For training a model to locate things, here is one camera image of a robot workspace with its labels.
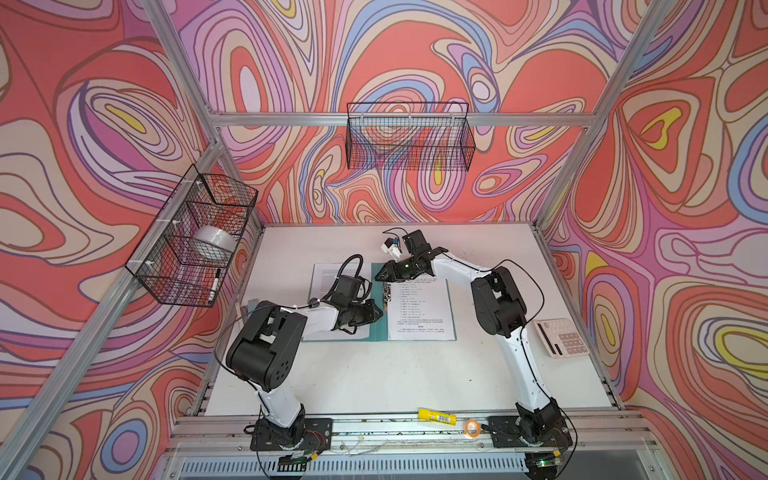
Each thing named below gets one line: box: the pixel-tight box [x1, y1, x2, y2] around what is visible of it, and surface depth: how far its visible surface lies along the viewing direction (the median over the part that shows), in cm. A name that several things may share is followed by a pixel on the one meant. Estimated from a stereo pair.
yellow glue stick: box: [417, 408, 457, 426], surface depth 76 cm
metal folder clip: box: [384, 284, 392, 307], surface depth 100 cm
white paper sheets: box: [387, 274, 457, 341], surface depth 96 cm
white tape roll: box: [193, 225, 239, 253], surface depth 75 cm
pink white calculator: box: [533, 318, 591, 359], surface depth 90 cm
